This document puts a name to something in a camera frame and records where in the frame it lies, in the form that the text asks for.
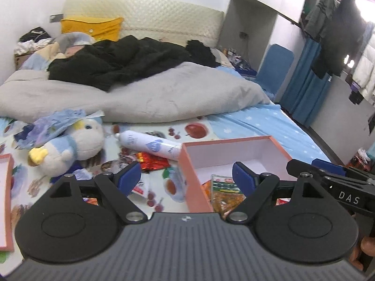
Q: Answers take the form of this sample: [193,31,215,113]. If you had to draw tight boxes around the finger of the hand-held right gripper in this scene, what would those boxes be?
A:
[286,159,375,188]
[312,159,375,180]

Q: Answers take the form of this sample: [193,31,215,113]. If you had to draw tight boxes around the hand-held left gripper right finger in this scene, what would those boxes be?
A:
[225,162,329,223]

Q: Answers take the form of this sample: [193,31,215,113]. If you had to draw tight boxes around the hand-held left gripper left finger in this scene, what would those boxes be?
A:
[50,162,148,224]

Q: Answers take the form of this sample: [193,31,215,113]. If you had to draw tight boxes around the small red snack packet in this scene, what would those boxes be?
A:
[131,181,147,196]

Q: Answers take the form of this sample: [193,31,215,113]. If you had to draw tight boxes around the orange packet with green label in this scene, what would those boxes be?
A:
[210,175,247,220]

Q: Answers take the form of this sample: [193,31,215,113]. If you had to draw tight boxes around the orange red grid snack packet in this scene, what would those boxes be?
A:
[137,152,171,172]

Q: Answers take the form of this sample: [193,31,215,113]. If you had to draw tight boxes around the orange cardboard box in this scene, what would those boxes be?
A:
[179,135,293,213]

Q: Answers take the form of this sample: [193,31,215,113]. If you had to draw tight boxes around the blue white snack packet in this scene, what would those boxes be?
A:
[73,168,93,181]

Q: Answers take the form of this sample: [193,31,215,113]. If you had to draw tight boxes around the person's right hand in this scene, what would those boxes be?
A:
[350,237,375,271]

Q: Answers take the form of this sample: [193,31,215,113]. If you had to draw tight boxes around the red bag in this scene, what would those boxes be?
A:
[349,149,373,171]

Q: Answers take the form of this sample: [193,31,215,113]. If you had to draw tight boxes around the white spray bottle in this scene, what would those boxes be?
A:
[115,130,183,161]

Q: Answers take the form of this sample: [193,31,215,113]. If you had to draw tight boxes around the blue starred bed sheet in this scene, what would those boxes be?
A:
[208,102,333,164]

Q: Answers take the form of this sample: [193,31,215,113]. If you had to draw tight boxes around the white and blue plush toy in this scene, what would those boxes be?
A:
[28,117,106,177]

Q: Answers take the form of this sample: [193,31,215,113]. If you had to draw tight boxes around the blue curtain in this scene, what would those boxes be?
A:
[281,38,331,126]

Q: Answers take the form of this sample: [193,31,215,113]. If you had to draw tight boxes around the grey blanket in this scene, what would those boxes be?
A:
[0,61,271,123]

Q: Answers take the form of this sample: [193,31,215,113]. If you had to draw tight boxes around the blue printed plastic bag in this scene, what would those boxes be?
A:
[14,109,105,150]

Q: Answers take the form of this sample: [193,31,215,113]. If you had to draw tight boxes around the white puffer jacket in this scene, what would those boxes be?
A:
[352,45,375,98]

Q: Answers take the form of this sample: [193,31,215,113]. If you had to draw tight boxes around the blue chair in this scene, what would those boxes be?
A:
[255,44,295,94]

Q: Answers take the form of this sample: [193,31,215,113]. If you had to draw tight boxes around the pile of small bedside items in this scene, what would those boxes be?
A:
[225,48,258,77]

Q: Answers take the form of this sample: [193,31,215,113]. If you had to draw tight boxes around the black fleece blanket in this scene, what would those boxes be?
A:
[47,35,221,92]

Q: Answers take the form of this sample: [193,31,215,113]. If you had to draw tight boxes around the orange box lid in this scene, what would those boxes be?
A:
[0,154,15,252]

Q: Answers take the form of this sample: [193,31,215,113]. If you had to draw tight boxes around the black hanging jacket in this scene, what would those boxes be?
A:
[312,0,368,78]

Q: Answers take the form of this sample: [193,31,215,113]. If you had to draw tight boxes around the blue and cream patterned pillow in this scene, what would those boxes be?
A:
[20,32,97,71]

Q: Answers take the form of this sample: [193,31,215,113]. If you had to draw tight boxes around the grey green hanging jacket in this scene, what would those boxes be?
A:
[305,0,337,38]

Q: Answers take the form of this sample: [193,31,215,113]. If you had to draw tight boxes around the yellow pillow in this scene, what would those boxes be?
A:
[60,17,124,42]

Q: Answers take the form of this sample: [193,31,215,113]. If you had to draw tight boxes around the grey shelf unit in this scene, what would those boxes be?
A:
[221,0,300,71]

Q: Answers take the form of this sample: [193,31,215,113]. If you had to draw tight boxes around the cream padded headboard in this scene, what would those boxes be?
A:
[63,0,225,49]

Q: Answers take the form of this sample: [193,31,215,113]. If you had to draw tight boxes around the cardboard box with clothes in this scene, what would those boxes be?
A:
[14,28,52,69]

